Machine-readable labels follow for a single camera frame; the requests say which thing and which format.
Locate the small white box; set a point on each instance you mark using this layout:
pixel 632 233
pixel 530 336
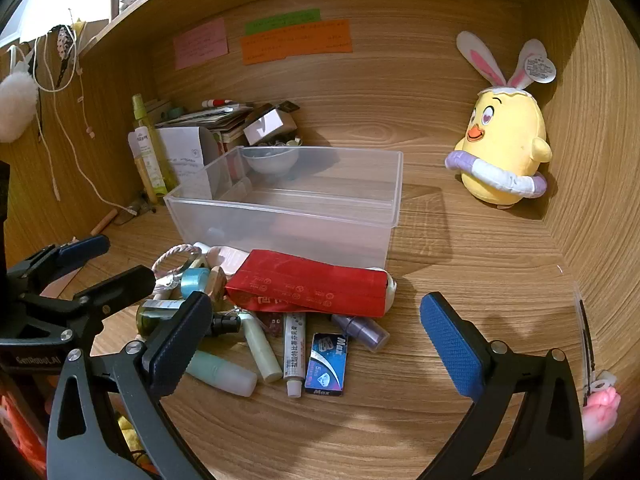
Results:
pixel 267 127

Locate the wooden stick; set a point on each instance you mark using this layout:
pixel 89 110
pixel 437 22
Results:
pixel 104 221

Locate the orange paper note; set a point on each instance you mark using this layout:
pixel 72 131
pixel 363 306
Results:
pixel 295 45

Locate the yellow-green spray bottle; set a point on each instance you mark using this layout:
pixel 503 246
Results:
pixel 145 125

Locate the pink paper note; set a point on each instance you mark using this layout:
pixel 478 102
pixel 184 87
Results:
pixel 200 47

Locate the dark green glass bottle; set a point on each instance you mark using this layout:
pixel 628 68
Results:
pixel 155 317

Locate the mint green bottle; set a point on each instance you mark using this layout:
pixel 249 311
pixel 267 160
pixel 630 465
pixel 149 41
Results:
pixel 225 372

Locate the stack of stationery packets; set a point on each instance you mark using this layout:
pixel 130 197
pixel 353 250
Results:
pixel 220 122

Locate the pink tube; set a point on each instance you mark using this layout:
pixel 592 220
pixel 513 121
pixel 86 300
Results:
pixel 232 260

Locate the small blue box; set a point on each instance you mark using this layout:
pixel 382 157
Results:
pixel 325 365

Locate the red packet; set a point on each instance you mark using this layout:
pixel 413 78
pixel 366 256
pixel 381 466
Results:
pixel 300 285

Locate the yellow chick plush toy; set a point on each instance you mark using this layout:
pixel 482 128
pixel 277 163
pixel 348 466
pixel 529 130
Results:
pixel 505 140

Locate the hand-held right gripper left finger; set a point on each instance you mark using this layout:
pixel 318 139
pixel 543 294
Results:
pixel 175 345

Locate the pink toy figure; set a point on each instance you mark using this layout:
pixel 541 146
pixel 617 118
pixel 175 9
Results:
pixel 600 410

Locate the white paper sheet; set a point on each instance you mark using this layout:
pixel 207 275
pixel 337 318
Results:
pixel 182 160

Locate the black hair band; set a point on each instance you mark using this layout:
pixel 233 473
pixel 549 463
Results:
pixel 62 35

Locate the purple tube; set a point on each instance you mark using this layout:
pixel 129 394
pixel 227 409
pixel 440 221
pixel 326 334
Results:
pixel 362 332

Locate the green paper note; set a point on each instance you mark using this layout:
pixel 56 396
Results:
pixel 280 22

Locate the white fluffy pompom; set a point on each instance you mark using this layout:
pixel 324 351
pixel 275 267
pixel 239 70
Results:
pixel 15 105

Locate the light blue tape roll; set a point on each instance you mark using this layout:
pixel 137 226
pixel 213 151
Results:
pixel 192 280

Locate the red white marker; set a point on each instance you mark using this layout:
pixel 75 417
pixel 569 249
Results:
pixel 216 103

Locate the clear plastic box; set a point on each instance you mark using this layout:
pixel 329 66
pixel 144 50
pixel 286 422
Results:
pixel 300 225

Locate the pale green tube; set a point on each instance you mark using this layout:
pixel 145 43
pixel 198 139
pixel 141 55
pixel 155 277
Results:
pixel 262 355

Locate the bowl of small trinkets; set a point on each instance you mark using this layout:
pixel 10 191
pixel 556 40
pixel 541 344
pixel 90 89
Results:
pixel 270 160

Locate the beige tube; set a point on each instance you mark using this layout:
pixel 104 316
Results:
pixel 146 177

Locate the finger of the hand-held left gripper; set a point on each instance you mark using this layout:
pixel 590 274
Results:
pixel 120 285
pixel 92 247

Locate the white printed tube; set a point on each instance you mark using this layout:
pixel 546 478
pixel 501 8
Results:
pixel 294 345

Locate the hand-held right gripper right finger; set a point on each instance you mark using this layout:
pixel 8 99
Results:
pixel 450 345

